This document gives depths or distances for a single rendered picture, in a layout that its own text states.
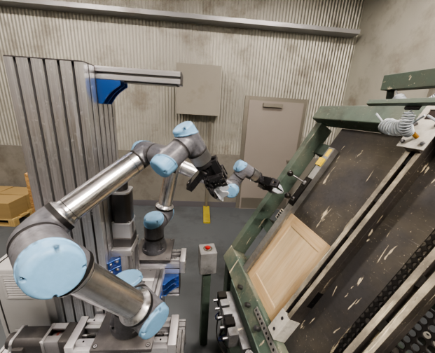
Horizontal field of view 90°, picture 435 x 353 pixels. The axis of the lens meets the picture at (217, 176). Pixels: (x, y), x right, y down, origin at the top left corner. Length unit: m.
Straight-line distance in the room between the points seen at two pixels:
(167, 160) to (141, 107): 3.52
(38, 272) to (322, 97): 4.47
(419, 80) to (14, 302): 2.41
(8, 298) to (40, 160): 0.63
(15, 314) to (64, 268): 0.85
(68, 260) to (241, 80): 3.83
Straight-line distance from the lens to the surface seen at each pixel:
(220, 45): 4.16
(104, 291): 0.71
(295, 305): 1.18
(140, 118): 4.17
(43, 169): 1.04
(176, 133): 0.71
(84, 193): 0.72
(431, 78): 1.85
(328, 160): 1.45
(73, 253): 0.58
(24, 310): 1.39
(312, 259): 1.24
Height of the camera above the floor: 1.90
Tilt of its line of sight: 17 degrees down
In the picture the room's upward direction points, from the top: 3 degrees clockwise
